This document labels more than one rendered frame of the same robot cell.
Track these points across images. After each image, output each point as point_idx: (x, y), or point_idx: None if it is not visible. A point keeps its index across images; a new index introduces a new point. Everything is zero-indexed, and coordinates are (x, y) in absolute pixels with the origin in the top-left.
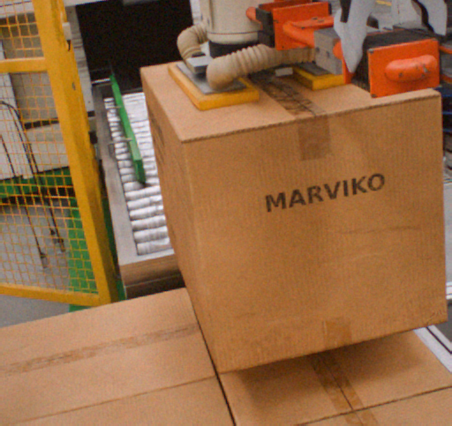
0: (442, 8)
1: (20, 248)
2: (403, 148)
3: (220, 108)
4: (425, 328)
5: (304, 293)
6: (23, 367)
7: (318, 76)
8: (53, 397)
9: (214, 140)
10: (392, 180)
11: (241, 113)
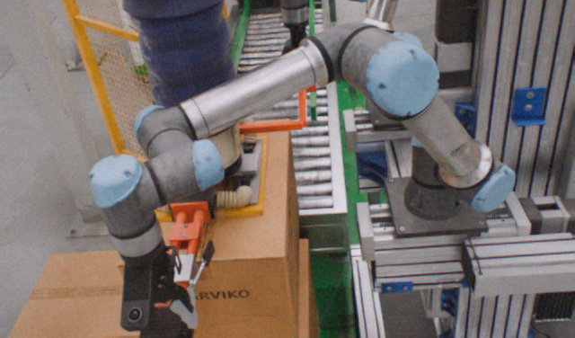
0: (190, 315)
1: None
2: (260, 280)
3: (163, 224)
4: (368, 280)
5: (202, 337)
6: (88, 292)
7: (231, 207)
8: (93, 324)
9: None
10: (254, 293)
11: (168, 237)
